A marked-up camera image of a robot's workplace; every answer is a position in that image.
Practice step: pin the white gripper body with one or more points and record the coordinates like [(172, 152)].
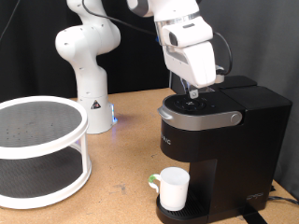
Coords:
[(193, 63)]

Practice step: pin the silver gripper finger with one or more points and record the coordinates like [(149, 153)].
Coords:
[(193, 93), (185, 86)]

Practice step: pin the black Keurig coffee machine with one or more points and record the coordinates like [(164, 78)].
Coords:
[(233, 155)]

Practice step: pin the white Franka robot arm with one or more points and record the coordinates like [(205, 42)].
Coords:
[(90, 81)]

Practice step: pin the grey fabric backdrop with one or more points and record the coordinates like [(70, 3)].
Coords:
[(264, 37)]

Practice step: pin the black tape strip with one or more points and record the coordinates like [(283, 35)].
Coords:
[(253, 216)]

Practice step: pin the black fabric backdrop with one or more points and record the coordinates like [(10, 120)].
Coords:
[(25, 62)]

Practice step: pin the white two-tier turntable shelf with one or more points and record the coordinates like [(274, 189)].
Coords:
[(31, 152)]

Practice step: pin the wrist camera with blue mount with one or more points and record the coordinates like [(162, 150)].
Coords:
[(219, 73)]

